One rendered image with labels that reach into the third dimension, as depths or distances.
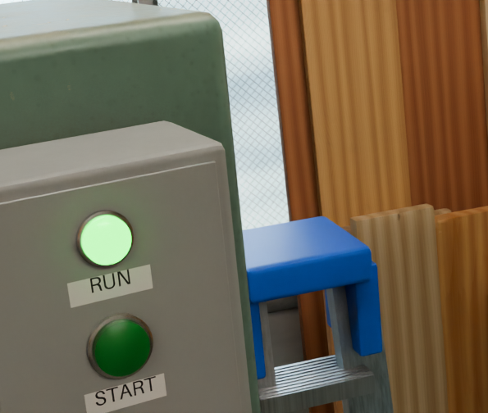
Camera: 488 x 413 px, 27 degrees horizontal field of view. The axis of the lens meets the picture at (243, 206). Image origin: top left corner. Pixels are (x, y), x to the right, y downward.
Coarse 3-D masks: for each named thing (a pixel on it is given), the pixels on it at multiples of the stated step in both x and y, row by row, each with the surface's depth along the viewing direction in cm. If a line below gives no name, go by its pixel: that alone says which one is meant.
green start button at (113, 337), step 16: (112, 320) 36; (128, 320) 36; (96, 336) 36; (112, 336) 36; (128, 336) 36; (144, 336) 36; (96, 352) 36; (112, 352) 36; (128, 352) 36; (144, 352) 36; (96, 368) 36; (112, 368) 36; (128, 368) 36
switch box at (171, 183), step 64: (128, 128) 41; (0, 192) 34; (64, 192) 34; (128, 192) 35; (192, 192) 36; (0, 256) 34; (64, 256) 35; (128, 256) 36; (192, 256) 37; (0, 320) 34; (64, 320) 35; (192, 320) 37; (0, 384) 35; (64, 384) 36; (192, 384) 38
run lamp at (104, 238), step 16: (80, 224) 35; (96, 224) 34; (112, 224) 35; (128, 224) 35; (80, 240) 35; (96, 240) 34; (112, 240) 35; (128, 240) 35; (96, 256) 35; (112, 256) 35
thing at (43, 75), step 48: (48, 0) 58; (96, 0) 54; (0, 48) 39; (48, 48) 39; (96, 48) 40; (144, 48) 41; (192, 48) 42; (0, 96) 39; (48, 96) 40; (96, 96) 40; (144, 96) 41; (192, 96) 42; (0, 144) 39; (240, 240) 45; (240, 288) 45
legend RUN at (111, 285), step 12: (108, 276) 36; (120, 276) 36; (132, 276) 36; (144, 276) 36; (72, 288) 35; (84, 288) 35; (96, 288) 36; (108, 288) 36; (120, 288) 36; (132, 288) 36; (144, 288) 36; (72, 300) 35; (84, 300) 35; (96, 300) 36
